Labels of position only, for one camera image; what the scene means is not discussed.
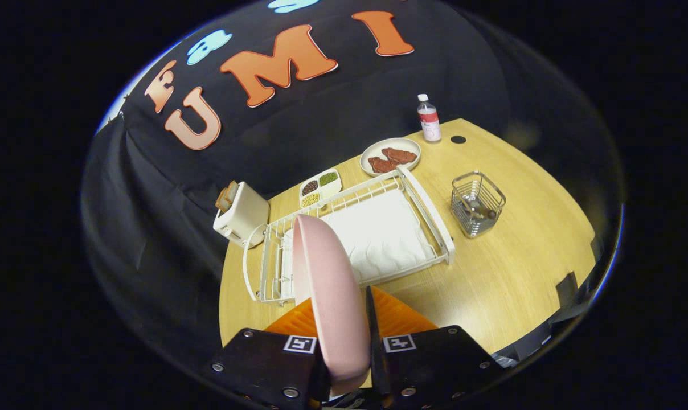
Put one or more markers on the white toaster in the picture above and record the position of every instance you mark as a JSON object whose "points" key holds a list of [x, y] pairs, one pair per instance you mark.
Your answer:
{"points": [[241, 219]]}

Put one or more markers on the white divided bean dish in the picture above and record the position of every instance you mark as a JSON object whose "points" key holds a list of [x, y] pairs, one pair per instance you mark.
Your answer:
{"points": [[319, 183]]}

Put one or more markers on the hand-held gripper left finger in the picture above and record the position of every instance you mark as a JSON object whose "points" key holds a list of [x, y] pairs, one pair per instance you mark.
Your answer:
{"points": [[264, 364]]}

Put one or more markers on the clear red-label water bottle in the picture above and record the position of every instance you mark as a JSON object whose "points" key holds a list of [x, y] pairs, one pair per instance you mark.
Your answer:
{"points": [[429, 122]]}

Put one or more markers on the red meat piece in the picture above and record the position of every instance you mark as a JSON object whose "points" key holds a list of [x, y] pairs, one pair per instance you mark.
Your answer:
{"points": [[383, 165], [400, 155]]}

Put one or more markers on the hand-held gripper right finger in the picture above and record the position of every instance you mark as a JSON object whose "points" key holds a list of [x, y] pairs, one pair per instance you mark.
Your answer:
{"points": [[375, 364]]}

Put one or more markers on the pink plate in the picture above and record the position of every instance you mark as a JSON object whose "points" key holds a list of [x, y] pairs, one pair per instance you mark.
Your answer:
{"points": [[332, 307]]}

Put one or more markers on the white plate with meat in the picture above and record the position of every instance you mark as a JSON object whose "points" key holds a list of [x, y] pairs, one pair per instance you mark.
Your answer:
{"points": [[378, 145]]}

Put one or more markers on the brown toast slice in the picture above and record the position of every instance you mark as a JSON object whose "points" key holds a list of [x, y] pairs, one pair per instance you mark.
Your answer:
{"points": [[224, 200], [232, 191]]}

